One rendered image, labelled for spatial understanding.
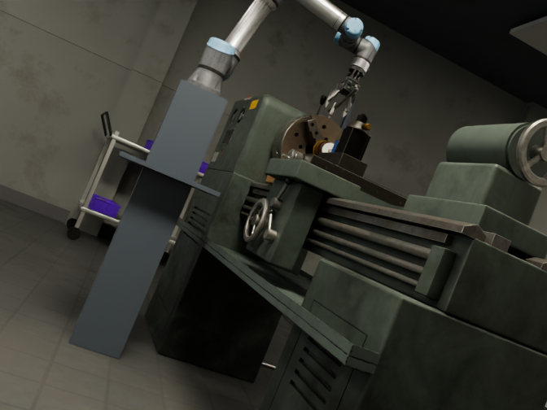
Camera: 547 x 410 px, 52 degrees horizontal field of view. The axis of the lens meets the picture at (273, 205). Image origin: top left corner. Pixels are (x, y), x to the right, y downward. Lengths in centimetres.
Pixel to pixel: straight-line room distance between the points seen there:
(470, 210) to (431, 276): 19
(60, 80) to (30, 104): 34
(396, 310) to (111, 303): 140
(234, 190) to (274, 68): 338
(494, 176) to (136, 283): 144
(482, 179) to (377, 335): 44
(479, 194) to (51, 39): 480
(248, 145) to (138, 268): 73
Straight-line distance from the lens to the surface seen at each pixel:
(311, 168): 168
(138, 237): 224
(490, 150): 138
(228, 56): 235
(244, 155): 251
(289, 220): 170
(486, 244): 120
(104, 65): 559
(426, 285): 118
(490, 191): 132
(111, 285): 227
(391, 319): 112
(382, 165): 609
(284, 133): 241
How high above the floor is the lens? 71
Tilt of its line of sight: 2 degrees up
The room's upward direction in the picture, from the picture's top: 23 degrees clockwise
